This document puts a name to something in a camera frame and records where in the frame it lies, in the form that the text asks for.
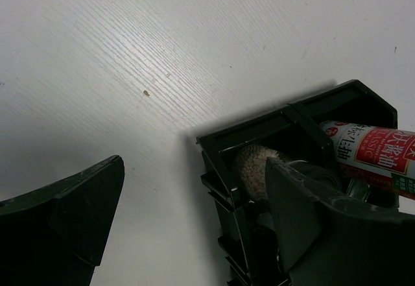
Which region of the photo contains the red-label black-cap bottle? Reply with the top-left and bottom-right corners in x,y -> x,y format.
320,121 -> 414,200

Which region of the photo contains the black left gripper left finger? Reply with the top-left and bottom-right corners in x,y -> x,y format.
1,155 -> 125,285

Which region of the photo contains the black four-compartment tray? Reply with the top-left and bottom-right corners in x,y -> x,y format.
196,80 -> 397,285

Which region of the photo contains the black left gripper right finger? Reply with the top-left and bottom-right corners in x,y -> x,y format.
266,158 -> 414,285

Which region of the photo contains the white shaker black cap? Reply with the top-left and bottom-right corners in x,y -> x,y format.
231,143 -> 343,204

